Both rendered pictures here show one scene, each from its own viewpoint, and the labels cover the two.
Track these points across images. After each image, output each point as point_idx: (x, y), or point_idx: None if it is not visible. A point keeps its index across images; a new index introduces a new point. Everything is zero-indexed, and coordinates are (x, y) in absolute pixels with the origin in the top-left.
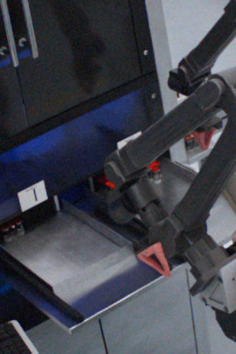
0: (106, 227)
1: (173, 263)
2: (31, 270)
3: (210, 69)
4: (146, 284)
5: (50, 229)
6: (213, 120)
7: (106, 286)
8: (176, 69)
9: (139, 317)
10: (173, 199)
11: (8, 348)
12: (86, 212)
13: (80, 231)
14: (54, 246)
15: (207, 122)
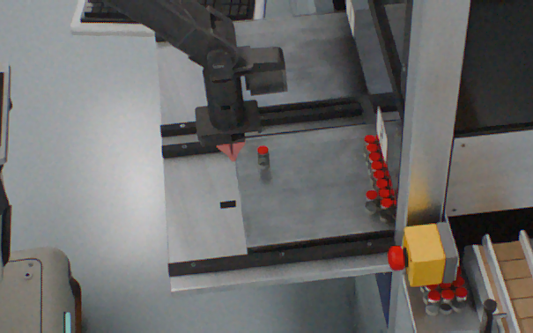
0: (288, 102)
1: (173, 144)
2: (266, 19)
3: (203, 66)
4: (162, 107)
5: (359, 75)
6: (205, 124)
7: (195, 78)
8: (273, 54)
9: (366, 295)
10: (307, 204)
11: (201, 3)
12: (352, 107)
13: (328, 97)
14: (319, 66)
15: (206, 115)
